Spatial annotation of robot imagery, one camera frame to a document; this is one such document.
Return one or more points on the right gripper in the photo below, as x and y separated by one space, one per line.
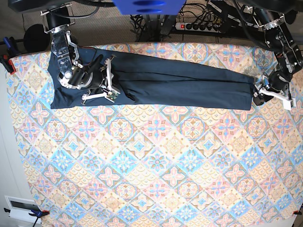
96 77

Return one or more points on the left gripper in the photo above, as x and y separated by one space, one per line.
275 83

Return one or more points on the dark blue t-shirt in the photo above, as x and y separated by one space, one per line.
147 80

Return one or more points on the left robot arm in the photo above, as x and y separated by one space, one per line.
288 56

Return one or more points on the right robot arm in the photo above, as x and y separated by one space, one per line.
62 45

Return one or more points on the black round stool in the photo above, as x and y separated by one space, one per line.
35 39

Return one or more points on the patterned tablecloth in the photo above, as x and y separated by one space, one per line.
156 165

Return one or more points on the upper left table clamp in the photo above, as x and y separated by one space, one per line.
5 59

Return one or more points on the table clamp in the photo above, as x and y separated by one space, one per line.
39 213
297 213
5 59

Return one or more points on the white power strip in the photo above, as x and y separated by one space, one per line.
182 26

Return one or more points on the lower right table clamp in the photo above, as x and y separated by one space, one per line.
297 213

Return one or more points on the lower left table clamp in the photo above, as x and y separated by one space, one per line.
39 213

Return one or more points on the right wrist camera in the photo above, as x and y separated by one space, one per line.
112 96

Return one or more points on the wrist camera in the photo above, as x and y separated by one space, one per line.
112 96
288 104

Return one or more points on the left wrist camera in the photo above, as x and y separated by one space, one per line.
288 104

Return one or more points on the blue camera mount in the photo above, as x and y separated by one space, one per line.
152 7

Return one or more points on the white wall outlet box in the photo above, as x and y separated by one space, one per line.
19 203

